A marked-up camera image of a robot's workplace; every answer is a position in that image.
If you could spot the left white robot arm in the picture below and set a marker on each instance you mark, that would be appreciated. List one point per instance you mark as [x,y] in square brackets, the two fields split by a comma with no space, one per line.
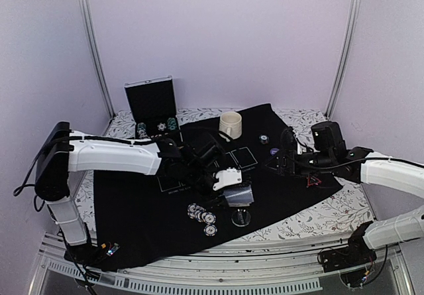
[66,150]

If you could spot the black poker table mat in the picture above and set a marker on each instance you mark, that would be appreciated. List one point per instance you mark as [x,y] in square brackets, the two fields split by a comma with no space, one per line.
[147,216]

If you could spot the left aluminium frame post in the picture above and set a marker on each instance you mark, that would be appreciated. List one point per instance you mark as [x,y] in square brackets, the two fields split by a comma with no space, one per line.
[95,56]

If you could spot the cream ceramic mug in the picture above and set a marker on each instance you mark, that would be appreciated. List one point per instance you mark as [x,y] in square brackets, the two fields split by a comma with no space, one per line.
[230,124]

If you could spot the small green circuit board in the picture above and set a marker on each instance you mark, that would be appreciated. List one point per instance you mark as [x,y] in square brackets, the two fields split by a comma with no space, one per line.
[109,249]

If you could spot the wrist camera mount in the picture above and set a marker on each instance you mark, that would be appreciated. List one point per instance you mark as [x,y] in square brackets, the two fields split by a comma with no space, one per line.
[227,177]
[289,141]

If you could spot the aluminium frame post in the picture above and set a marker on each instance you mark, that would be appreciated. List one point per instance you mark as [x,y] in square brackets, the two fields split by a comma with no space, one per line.
[353,13]
[95,56]

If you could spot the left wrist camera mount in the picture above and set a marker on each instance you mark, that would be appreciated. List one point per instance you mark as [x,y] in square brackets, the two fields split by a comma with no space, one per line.
[227,177]

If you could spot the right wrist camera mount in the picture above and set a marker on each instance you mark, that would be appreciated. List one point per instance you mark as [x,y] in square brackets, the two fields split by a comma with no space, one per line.
[289,141]

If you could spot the blue patterned card deck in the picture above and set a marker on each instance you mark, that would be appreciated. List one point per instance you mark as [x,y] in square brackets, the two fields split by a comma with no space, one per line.
[239,196]

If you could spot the right aluminium frame post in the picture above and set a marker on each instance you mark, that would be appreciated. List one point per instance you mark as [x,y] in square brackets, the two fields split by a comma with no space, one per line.
[353,13]

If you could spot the teal chip stack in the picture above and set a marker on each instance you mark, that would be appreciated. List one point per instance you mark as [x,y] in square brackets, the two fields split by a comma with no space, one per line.
[264,139]

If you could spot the red triangle black token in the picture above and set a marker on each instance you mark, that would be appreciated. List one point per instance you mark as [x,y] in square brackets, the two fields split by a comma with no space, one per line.
[313,181]

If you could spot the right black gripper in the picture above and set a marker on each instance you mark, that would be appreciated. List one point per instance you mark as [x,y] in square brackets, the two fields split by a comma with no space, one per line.
[283,164]

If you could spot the blue white chip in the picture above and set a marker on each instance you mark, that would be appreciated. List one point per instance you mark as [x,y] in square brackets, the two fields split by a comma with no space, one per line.
[210,230]
[208,218]

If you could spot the poker chip stack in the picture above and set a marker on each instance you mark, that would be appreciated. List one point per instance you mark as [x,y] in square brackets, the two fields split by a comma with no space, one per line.
[195,211]
[172,124]

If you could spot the white poker chip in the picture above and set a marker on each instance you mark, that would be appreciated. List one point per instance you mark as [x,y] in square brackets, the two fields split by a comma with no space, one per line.
[161,126]

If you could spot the aluminium poker chip case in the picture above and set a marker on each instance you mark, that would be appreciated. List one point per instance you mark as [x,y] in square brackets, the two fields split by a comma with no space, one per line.
[152,102]

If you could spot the purple small blind button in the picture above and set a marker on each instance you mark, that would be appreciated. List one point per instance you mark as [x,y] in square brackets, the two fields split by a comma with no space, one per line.
[273,151]

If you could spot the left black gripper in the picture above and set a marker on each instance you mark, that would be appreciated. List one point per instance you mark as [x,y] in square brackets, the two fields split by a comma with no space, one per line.
[215,199]

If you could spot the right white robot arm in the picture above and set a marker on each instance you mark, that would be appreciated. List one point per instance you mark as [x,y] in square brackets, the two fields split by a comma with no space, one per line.
[359,165]

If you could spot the front aluminium rail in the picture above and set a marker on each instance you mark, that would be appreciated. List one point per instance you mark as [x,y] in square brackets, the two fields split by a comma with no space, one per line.
[238,267]

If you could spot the clear black dealer button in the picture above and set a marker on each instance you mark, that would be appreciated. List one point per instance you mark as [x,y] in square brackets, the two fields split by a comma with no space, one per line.
[241,218]

